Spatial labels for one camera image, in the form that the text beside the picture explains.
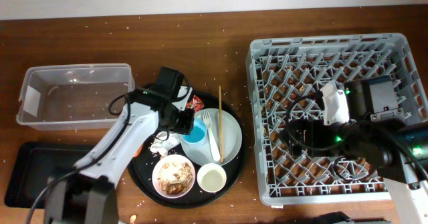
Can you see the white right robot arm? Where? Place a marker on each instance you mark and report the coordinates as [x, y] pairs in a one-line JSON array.
[[397, 152]]

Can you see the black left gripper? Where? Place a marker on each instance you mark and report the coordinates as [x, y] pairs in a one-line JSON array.
[[187, 125]]

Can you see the clear plastic bin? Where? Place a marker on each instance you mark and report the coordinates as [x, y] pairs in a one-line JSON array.
[[72, 97]]

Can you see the wooden chopstick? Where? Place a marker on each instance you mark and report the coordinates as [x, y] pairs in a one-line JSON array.
[[220, 127]]

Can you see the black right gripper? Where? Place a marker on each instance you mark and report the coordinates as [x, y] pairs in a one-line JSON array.
[[315, 128]]

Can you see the white bowl with food scraps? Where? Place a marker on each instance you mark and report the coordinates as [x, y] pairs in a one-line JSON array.
[[173, 176]]

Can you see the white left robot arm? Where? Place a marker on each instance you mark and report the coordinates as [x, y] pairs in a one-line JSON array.
[[87, 194]]

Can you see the light blue cup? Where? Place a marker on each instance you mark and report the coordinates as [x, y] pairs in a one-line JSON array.
[[198, 134]]

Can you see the small white cup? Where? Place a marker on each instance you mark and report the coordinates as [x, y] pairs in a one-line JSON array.
[[211, 177]]

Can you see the black rectangular tray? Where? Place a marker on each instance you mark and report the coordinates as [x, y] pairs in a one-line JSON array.
[[37, 162]]

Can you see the red snack wrapper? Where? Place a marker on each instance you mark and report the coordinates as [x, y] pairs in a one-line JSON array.
[[195, 104]]

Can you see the crumpled white tissue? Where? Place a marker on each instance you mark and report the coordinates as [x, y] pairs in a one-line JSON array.
[[164, 142]]

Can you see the grey plate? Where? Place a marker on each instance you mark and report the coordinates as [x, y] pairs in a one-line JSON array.
[[200, 152]]

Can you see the round black tray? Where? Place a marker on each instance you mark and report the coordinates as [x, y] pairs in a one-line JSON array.
[[141, 167]]

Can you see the grey dishwasher rack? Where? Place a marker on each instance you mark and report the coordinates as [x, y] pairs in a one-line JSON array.
[[303, 78]]

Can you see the white plastic fork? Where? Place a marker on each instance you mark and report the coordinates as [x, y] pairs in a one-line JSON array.
[[213, 145]]

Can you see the peanut on table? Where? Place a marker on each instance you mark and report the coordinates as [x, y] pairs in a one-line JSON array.
[[132, 219]]

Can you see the orange carrot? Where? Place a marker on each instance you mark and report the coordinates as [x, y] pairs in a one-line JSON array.
[[138, 151]]

